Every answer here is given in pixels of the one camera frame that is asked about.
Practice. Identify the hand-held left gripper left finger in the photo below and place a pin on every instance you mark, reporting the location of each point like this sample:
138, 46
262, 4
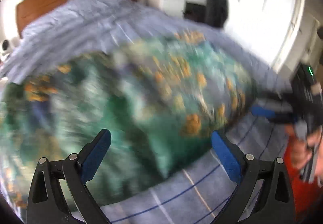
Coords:
97, 156

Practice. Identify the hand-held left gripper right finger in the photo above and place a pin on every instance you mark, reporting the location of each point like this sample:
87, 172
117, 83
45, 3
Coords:
227, 161

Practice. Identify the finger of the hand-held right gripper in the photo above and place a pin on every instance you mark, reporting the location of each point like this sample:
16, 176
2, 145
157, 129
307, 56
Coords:
263, 111

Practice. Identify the person's right forearm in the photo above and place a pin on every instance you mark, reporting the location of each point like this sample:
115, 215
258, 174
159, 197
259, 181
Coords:
292, 188

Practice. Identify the person's right hand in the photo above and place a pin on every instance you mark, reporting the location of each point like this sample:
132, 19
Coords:
301, 151

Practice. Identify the white wardrobe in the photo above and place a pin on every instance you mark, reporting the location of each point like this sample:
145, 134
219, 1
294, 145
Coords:
265, 12

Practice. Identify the white desk fan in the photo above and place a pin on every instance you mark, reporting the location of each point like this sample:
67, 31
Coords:
5, 45

